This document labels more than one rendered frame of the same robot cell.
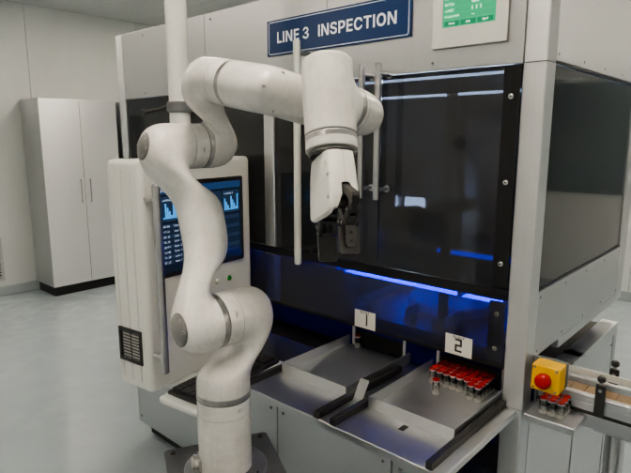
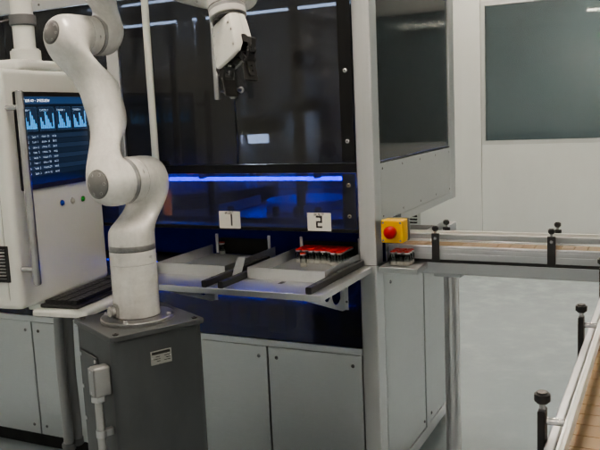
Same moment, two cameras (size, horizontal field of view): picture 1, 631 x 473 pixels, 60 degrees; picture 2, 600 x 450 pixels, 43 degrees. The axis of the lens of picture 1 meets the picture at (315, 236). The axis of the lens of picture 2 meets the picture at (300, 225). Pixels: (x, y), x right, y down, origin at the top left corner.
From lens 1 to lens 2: 96 cm
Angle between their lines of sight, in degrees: 16
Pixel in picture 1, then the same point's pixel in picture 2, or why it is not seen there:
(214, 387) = (129, 234)
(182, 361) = (46, 280)
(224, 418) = (139, 262)
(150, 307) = (16, 219)
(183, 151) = (86, 36)
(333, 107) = not seen: outside the picture
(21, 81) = not seen: outside the picture
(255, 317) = (157, 176)
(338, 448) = (212, 359)
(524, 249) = (365, 124)
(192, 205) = (97, 81)
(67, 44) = not seen: outside the picture
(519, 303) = (365, 171)
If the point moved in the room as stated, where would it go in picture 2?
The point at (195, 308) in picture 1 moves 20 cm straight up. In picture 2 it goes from (112, 162) to (105, 79)
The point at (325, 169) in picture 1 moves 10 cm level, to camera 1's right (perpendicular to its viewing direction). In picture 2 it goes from (228, 26) to (272, 25)
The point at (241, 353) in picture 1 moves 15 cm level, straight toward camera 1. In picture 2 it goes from (146, 209) to (161, 214)
